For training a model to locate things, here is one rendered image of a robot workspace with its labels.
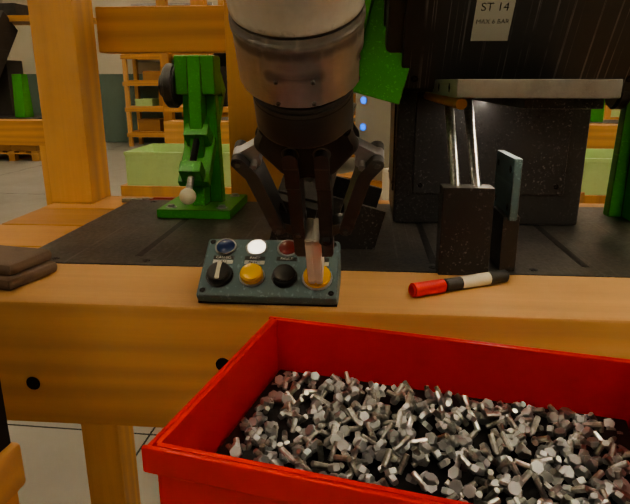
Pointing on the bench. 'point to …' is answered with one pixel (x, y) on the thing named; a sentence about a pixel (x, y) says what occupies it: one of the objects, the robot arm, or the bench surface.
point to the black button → (284, 274)
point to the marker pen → (457, 283)
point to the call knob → (219, 272)
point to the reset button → (251, 273)
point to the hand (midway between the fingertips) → (315, 252)
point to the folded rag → (12, 266)
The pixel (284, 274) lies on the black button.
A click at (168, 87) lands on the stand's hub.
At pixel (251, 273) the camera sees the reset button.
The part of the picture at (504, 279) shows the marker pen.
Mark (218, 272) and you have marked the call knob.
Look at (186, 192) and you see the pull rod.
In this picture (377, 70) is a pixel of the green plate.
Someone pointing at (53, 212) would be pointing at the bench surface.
